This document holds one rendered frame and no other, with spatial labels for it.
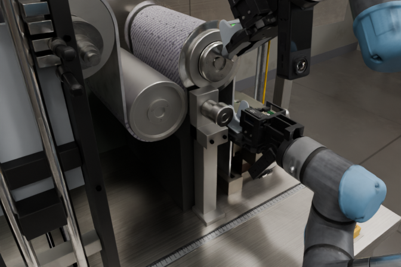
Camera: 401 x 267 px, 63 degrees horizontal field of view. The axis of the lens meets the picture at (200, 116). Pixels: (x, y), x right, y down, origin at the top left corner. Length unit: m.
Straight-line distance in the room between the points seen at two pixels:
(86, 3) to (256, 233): 0.55
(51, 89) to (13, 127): 0.06
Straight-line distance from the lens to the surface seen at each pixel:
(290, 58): 0.48
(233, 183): 0.81
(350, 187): 0.53
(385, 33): 0.33
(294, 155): 0.58
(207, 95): 0.60
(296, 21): 0.47
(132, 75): 0.62
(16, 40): 0.37
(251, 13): 0.50
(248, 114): 0.62
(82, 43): 0.42
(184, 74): 0.60
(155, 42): 0.69
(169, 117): 0.63
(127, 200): 0.83
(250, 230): 0.75
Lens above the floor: 1.46
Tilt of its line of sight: 30 degrees down
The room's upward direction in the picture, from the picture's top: straight up
